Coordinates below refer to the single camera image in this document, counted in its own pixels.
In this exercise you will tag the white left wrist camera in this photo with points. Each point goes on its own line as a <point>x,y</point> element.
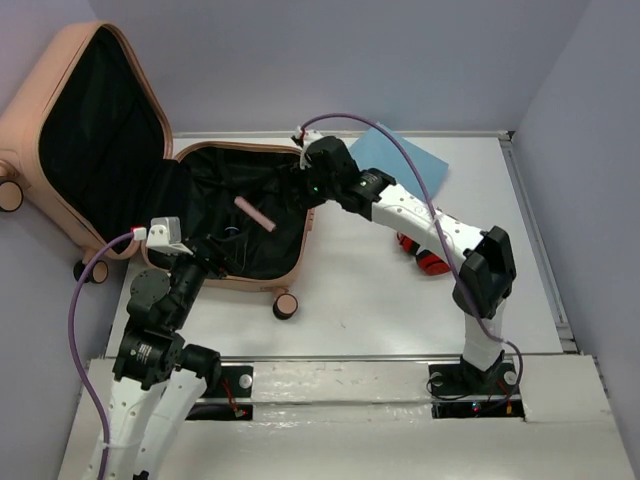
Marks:
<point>164,236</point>

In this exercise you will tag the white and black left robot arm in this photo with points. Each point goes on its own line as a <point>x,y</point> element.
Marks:
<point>157,376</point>

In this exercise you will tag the red and black headphones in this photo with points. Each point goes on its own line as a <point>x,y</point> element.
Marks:
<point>427,261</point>

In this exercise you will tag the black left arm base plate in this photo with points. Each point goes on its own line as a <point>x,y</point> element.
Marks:
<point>229,399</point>

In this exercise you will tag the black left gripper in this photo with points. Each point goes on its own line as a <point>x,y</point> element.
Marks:
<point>221,264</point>

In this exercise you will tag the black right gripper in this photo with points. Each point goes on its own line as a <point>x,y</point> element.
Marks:
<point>308,165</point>

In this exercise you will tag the light blue cloth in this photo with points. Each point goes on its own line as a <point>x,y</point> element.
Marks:
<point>374,150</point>

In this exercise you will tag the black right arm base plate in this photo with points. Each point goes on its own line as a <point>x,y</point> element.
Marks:
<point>453,397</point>

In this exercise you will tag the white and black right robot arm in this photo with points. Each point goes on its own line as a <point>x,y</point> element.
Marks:
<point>482,262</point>

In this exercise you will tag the pink hard-shell suitcase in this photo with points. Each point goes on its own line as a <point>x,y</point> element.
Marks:
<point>86,141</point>

